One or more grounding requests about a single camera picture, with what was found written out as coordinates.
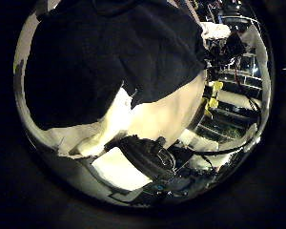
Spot black cable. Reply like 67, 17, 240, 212
194, 98, 263, 157

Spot person in white shirt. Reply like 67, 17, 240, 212
199, 21, 233, 40

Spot yellow clamps on rack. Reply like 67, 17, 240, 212
203, 80, 225, 117

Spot black piece of clothing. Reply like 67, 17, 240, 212
23, 0, 209, 132

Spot metal shelf rack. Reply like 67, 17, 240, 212
217, 52, 266, 132

